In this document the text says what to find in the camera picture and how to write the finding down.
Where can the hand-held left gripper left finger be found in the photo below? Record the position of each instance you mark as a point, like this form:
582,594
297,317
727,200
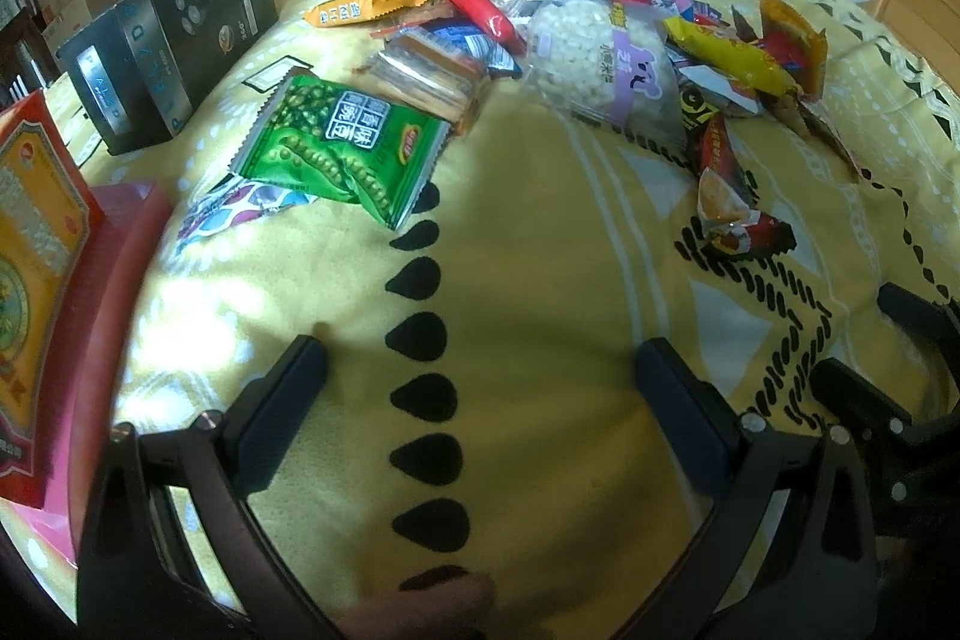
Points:
289,400

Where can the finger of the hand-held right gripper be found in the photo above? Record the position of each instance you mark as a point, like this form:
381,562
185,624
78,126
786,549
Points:
862,404
919,314

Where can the white puffed snack bag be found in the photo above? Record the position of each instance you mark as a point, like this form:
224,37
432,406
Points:
592,66

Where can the person's left hand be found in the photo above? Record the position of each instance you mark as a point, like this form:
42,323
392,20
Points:
420,610

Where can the green pea snack packet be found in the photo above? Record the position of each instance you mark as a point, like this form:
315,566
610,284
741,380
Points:
341,149

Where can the dark packet with blue label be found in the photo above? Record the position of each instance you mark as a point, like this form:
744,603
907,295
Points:
480,51

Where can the black packet with yellow print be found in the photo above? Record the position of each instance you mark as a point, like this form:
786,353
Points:
712,100

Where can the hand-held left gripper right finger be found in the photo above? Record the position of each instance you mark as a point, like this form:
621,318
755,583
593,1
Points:
679,407

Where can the red and orange chip packet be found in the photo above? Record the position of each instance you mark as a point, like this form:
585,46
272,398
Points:
795,40

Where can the brown snack packet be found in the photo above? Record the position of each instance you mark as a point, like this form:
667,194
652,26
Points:
821,130

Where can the orange snack packet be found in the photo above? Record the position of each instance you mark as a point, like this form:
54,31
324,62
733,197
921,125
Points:
367,6

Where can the clear packet of brown crackers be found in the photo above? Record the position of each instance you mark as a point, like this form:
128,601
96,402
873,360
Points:
431,78

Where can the plain cardboard box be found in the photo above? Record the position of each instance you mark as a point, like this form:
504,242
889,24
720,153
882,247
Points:
56,3

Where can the red and orange gift box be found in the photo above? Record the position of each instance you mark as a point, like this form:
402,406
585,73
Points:
52,280

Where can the black product box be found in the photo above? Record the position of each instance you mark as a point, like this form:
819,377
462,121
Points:
165,48

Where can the red twisted snack packet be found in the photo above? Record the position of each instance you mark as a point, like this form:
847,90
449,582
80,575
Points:
731,197

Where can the purple and blue snack packet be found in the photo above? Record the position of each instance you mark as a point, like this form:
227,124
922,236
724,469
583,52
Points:
232,212

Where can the yellow patterned bedspread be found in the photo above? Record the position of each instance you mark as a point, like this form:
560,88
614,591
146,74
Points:
540,250

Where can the yellow snack packet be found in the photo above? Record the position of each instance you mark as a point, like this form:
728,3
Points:
731,59

